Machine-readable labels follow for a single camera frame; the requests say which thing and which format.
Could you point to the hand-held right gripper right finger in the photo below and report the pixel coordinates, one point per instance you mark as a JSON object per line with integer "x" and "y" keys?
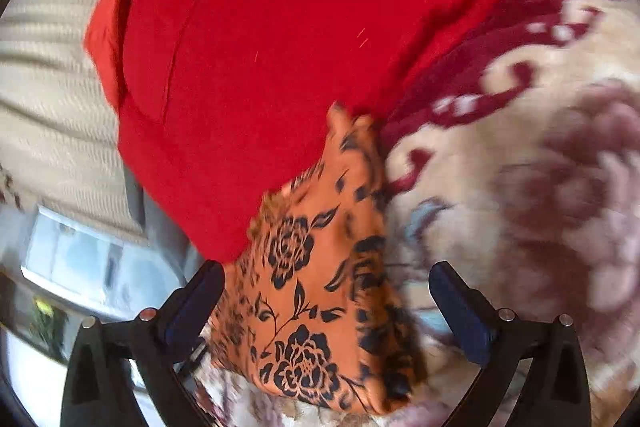
{"x": 462, "y": 317}

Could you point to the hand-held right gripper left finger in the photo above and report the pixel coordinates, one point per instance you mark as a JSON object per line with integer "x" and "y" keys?
{"x": 192, "y": 307}

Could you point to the orange black floral cloth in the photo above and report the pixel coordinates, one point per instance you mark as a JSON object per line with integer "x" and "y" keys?
{"x": 320, "y": 287}

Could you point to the grey sofa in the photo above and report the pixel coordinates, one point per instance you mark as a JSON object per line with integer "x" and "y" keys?
{"x": 160, "y": 232}

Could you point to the white framed window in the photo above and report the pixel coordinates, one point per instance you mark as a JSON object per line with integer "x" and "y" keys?
{"x": 85, "y": 257}

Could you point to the maroon cream floral blanket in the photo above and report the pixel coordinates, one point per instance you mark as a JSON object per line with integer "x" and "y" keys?
{"x": 525, "y": 187}

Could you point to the green potted plant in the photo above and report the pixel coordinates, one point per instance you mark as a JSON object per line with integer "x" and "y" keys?
{"x": 47, "y": 319}

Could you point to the beige patterned curtain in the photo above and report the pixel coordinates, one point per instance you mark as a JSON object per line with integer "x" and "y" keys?
{"x": 55, "y": 82}

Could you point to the red knit garment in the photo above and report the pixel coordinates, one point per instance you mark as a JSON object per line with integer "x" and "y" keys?
{"x": 280, "y": 47}

